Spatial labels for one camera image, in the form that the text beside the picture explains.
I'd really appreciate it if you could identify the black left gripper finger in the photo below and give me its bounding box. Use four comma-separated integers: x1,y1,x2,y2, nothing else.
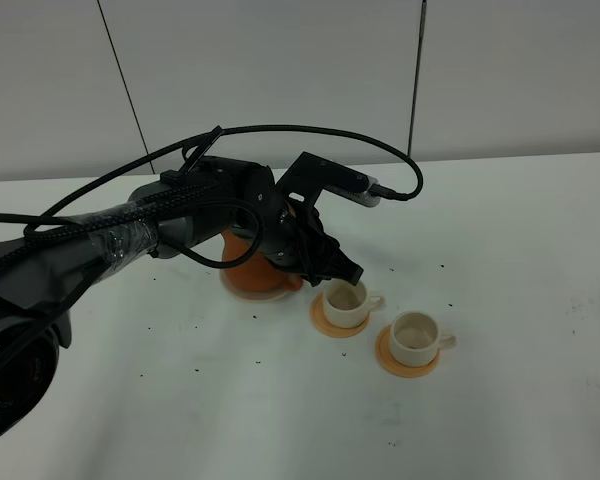
309,239,364,286

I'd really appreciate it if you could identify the white teacup far right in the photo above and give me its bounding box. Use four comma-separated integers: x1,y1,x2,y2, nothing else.
389,312,457,368

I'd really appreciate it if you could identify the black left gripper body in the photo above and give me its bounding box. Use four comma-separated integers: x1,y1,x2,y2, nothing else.
239,162,336,280

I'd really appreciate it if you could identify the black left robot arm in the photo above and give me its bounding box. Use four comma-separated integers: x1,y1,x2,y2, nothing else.
0,153,371,436

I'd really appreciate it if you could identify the black braided camera cable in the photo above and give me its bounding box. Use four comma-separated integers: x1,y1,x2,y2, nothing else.
0,124,425,234

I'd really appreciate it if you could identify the orange coaster near teapot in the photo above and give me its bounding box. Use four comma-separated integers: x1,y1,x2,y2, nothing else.
310,294,371,339

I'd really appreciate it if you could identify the cream teapot saucer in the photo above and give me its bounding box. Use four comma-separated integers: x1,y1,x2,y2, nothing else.
219,271,290,303

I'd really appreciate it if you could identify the brown clay teapot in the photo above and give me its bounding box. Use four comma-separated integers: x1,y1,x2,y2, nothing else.
221,212,303,293

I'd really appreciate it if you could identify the orange coaster far right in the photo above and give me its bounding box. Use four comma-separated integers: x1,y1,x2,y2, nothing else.
375,326,440,378

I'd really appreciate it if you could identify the white teacup near teapot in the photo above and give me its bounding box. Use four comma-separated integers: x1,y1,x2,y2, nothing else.
323,280,385,329

